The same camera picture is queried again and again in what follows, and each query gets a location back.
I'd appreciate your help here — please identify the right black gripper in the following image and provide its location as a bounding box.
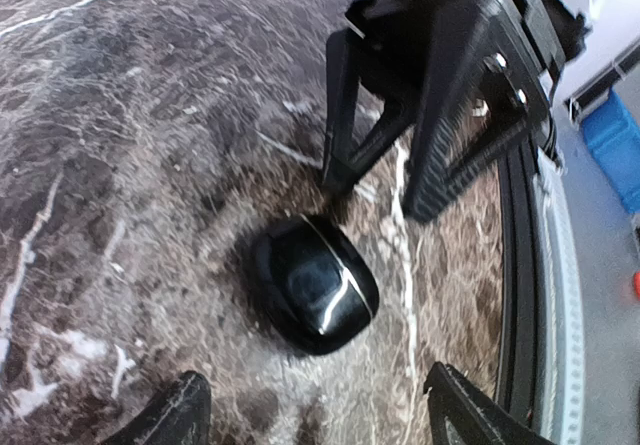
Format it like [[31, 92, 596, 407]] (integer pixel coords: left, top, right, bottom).
[[321, 0, 568, 223]]

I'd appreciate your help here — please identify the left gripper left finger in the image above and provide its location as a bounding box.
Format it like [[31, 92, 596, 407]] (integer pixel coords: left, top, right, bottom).
[[102, 371, 211, 445]]

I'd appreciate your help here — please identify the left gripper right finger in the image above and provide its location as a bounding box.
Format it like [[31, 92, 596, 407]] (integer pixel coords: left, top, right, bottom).
[[423, 362, 551, 445]]

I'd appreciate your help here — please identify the black charging case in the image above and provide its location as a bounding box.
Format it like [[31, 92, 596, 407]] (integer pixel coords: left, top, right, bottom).
[[251, 214, 380, 356]]

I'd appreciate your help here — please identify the red earbud case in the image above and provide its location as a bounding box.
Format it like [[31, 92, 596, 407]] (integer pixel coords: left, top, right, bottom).
[[633, 271, 640, 298]]

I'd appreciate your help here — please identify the blue plastic bin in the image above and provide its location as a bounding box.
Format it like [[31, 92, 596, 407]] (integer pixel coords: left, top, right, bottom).
[[581, 90, 640, 214]]

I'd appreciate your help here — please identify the black front rail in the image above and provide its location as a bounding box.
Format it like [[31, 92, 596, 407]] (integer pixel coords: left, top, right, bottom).
[[495, 141, 538, 427]]

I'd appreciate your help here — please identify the white slotted cable duct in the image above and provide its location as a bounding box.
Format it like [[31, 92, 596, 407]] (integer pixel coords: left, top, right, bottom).
[[532, 150, 586, 444]]

